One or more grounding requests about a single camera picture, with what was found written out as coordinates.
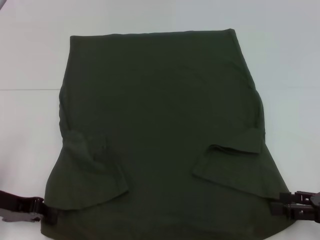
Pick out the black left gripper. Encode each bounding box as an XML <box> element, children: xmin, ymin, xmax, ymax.
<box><xmin>0</xmin><ymin>189</ymin><xmax>59</xmax><ymax>225</ymax></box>

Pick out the dark green t-shirt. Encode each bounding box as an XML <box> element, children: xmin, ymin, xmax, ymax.
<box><xmin>41</xmin><ymin>28</ymin><xmax>298</xmax><ymax>240</ymax></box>

